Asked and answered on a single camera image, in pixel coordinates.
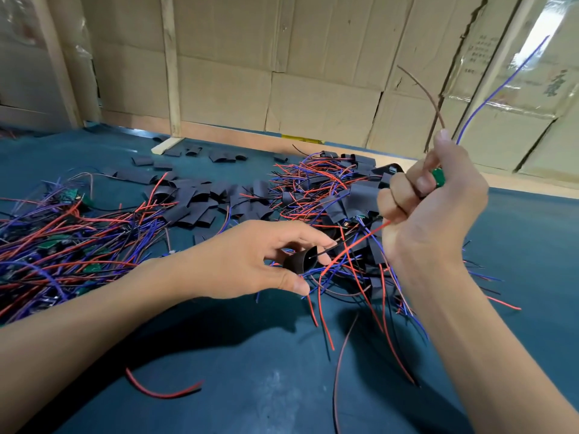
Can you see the person's right hand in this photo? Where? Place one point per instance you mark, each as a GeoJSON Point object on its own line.
{"type": "Point", "coordinates": [439, 212]}

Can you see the person's left hand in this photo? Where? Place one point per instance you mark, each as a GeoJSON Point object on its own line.
{"type": "Point", "coordinates": [240, 262]}

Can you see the black heat-shrink sleeve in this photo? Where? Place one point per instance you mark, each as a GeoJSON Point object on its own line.
{"type": "Point", "coordinates": [298, 259]}

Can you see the pile of black sleeve pieces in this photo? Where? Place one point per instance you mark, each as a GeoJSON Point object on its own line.
{"type": "Point", "coordinates": [194, 203]}

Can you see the pile of sleeved wired boards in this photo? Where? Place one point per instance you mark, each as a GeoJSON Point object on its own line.
{"type": "Point", "coordinates": [348, 199]}

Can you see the pile of unsleeved wired boards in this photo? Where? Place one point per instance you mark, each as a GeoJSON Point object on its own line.
{"type": "Point", "coordinates": [54, 248]}

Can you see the person's left forearm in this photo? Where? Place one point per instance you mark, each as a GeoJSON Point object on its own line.
{"type": "Point", "coordinates": [72, 348]}

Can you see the person's right forearm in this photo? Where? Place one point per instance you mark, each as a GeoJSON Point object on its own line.
{"type": "Point", "coordinates": [507, 357]}

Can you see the wooden ledge board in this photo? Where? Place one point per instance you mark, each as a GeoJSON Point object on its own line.
{"type": "Point", "coordinates": [534, 183]}

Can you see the yellow strip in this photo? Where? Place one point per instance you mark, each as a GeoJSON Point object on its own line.
{"type": "Point", "coordinates": [301, 139]}

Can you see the clear plastic sheet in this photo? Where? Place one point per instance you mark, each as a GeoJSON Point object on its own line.
{"type": "Point", "coordinates": [543, 31]}

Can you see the pale slanted wooden post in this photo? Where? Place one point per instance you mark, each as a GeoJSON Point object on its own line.
{"type": "Point", "coordinates": [502, 49]}

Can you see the thin wooden post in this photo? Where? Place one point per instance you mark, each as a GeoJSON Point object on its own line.
{"type": "Point", "coordinates": [170, 67]}

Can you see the wide wooden post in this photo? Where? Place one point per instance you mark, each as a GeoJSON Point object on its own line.
{"type": "Point", "coordinates": [56, 67]}

